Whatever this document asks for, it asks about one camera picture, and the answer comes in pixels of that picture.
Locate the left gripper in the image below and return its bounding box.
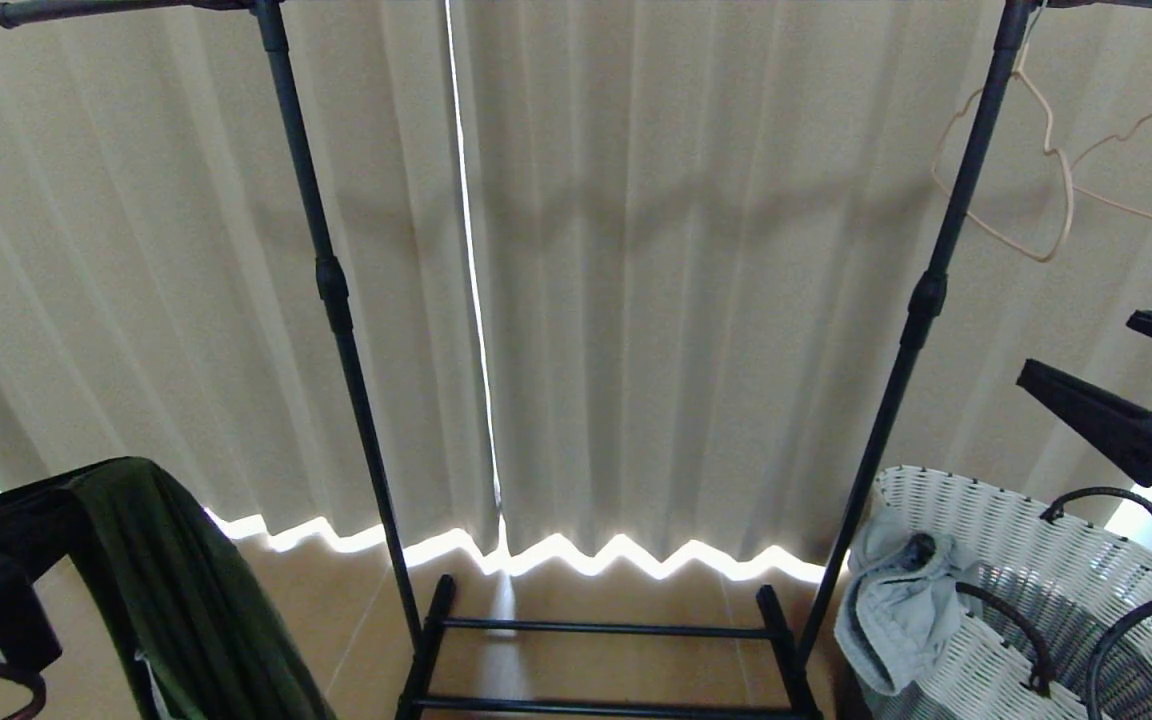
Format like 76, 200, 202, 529
0, 545, 64, 676

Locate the white laundry basket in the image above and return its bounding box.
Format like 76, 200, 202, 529
836, 465, 1152, 720

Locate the black clothes rack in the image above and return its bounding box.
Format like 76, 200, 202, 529
0, 0, 1152, 720

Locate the pink clothes hanger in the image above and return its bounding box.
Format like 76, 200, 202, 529
1071, 92, 1152, 244
931, 45, 1077, 263

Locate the beige curtain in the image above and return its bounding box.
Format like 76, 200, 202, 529
0, 0, 1152, 581

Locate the green shirt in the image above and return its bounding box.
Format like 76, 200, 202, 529
64, 457, 337, 720

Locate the pale grey garment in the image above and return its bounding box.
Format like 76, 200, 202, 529
834, 508, 985, 698

